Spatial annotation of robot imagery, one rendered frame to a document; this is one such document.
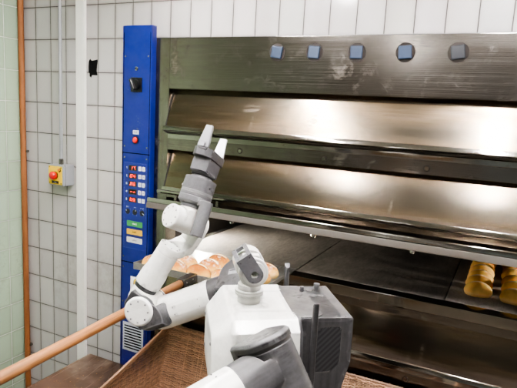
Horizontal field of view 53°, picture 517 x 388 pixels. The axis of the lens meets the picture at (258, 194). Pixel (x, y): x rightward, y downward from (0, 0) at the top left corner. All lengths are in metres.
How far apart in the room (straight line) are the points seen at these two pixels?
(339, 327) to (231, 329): 0.23
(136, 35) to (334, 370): 1.68
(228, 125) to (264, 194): 0.31
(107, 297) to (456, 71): 1.85
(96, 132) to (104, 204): 0.34
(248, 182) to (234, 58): 0.50
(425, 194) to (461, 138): 0.22
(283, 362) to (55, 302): 2.12
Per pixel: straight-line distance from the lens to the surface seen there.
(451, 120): 1.86
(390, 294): 1.98
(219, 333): 1.08
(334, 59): 1.95
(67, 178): 2.64
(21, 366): 1.38
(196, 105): 2.21
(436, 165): 1.86
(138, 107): 2.34
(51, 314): 2.98
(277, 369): 0.94
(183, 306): 1.39
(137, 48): 2.36
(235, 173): 2.12
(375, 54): 1.91
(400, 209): 1.88
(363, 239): 1.79
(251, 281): 1.08
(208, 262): 2.02
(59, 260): 2.84
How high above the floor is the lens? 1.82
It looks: 9 degrees down
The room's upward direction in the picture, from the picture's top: 3 degrees clockwise
